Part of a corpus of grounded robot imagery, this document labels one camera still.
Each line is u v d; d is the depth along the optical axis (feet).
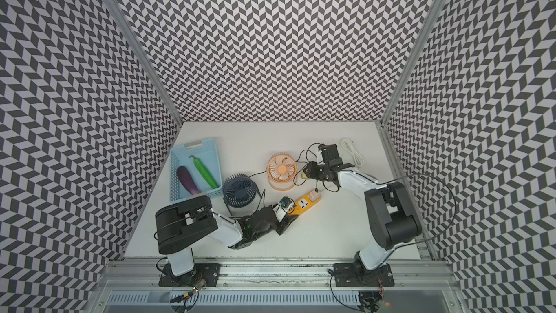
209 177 3.22
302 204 2.93
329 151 2.41
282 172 2.99
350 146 3.43
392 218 1.50
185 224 1.62
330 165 2.39
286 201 2.47
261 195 2.94
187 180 3.12
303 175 3.02
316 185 2.77
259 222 2.15
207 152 3.45
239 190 2.72
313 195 2.78
